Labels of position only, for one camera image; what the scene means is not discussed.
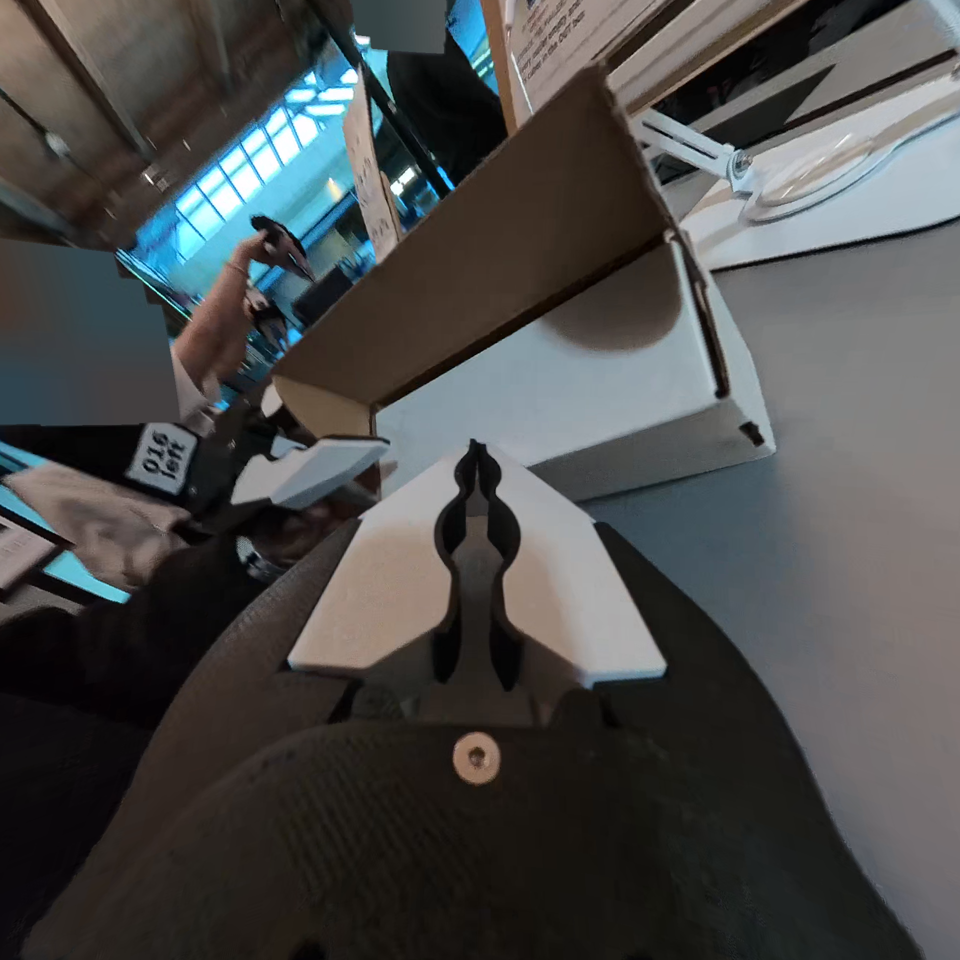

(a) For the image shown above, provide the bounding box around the person's left forearm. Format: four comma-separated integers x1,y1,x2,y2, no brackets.
0,536,260,725

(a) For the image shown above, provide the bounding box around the background instruction board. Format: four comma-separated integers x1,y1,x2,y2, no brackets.
342,66,408,265

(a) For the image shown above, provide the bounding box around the person's left hand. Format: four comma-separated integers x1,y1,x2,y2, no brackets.
249,486,378,567

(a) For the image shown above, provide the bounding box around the white cardboard mailer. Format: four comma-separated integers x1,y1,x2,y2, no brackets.
270,63,777,505

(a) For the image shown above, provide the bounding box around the black background monitor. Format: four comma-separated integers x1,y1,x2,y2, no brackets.
291,264,355,325

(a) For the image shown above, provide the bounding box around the white tablet stand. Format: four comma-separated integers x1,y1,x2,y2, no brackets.
480,0,960,271

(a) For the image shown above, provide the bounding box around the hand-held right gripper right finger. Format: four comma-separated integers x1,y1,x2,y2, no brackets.
476,441,669,708

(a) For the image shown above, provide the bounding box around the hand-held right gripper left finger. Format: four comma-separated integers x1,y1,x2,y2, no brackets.
287,438,481,702

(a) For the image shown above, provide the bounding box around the printed instruction sheet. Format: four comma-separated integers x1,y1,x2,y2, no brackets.
510,0,680,91

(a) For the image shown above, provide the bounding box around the grey desk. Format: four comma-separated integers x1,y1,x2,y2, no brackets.
577,45,960,960

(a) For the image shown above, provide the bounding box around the black framed floor sign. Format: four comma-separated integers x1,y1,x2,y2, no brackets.
0,510,74,601

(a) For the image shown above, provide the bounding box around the silver wristwatch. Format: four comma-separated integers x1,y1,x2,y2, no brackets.
236,534,292,585

